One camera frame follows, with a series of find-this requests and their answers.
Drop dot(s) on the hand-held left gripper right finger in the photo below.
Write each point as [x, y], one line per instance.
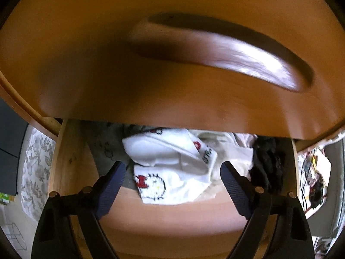
[234, 190]

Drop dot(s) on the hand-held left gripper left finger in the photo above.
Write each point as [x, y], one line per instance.
[113, 187]

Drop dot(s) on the grey sock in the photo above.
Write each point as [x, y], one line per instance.
[107, 151]

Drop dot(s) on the pale green cloth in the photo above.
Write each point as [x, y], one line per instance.
[234, 162]

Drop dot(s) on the black lace underwear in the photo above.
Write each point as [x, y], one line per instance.
[266, 162]

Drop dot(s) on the floral bedsheet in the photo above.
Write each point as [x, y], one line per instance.
[35, 167]

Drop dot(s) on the colourful clutter pile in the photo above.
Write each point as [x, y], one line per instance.
[316, 183]

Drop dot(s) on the wooden nightstand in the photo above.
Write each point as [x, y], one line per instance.
[320, 140]

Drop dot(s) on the green packet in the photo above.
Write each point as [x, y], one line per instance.
[5, 198]

